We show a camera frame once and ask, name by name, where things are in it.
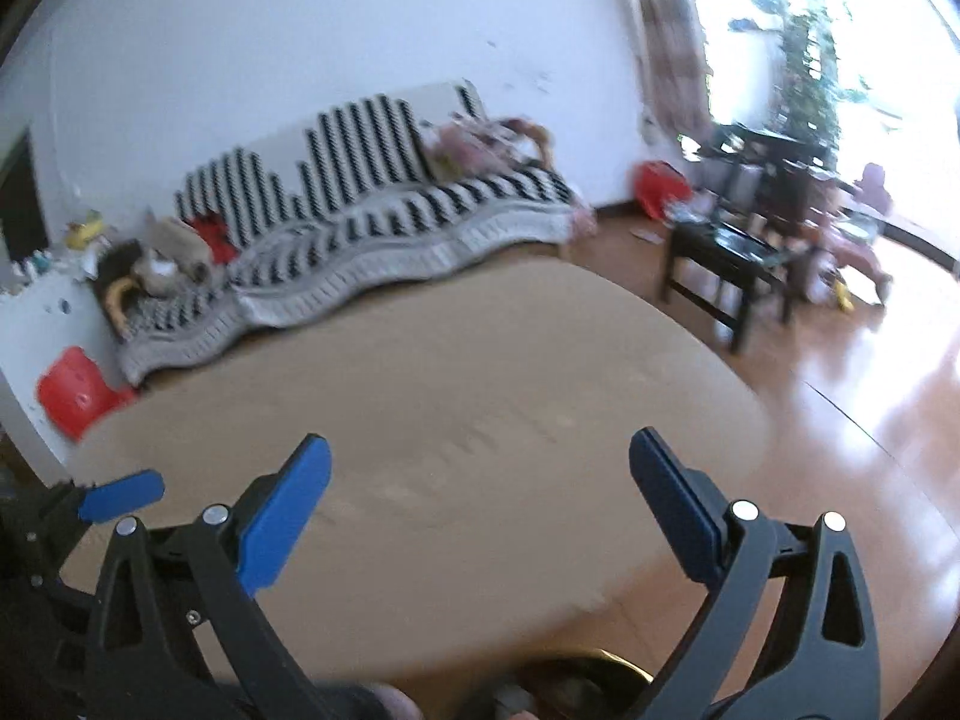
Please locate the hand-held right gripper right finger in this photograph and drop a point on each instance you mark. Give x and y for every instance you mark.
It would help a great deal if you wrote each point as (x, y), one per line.
(675, 510)

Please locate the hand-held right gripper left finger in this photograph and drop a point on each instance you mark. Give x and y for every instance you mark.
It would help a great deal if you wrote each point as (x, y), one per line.
(285, 517)

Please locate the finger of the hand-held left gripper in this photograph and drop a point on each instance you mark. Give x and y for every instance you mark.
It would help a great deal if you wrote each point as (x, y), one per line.
(120, 499)

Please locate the black bin with gold rim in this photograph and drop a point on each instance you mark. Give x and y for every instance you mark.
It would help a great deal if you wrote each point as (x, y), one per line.
(592, 658)

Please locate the red plastic stool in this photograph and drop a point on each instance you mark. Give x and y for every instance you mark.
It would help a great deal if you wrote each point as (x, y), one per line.
(75, 390)

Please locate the round wooden table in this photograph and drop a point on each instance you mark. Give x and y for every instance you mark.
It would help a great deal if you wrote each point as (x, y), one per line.
(412, 427)

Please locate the white cabinet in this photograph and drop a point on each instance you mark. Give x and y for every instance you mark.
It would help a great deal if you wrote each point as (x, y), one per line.
(45, 330)

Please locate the person's leg in dark jeans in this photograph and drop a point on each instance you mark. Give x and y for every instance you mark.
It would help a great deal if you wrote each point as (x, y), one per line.
(375, 703)

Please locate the black coffee table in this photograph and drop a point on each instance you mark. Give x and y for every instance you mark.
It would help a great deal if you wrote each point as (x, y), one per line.
(724, 262)

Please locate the beige stuffed toy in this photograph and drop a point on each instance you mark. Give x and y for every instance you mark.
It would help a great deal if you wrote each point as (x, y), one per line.
(172, 251)

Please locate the yellow toy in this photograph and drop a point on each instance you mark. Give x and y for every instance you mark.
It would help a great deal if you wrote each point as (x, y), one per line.
(85, 231)

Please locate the red cushion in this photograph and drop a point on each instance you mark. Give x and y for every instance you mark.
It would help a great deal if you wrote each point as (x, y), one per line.
(211, 236)

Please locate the red bag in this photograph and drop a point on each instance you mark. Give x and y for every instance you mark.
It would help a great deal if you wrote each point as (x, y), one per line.
(660, 187)

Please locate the pink ride-on toy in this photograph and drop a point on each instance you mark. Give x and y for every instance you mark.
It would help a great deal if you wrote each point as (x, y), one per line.
(859, 240)

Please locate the dark wooden chair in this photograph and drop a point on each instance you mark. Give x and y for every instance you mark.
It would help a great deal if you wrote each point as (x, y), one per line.
(757, 165)

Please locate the sofa with striped cover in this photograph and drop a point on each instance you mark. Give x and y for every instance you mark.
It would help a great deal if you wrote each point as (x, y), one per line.
(375, 165)

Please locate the patterned curtain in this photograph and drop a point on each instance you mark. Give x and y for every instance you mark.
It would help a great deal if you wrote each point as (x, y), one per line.
(664, 37)

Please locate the green potted plant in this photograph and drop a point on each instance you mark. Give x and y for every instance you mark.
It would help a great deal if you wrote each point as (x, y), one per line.
(810, 52)

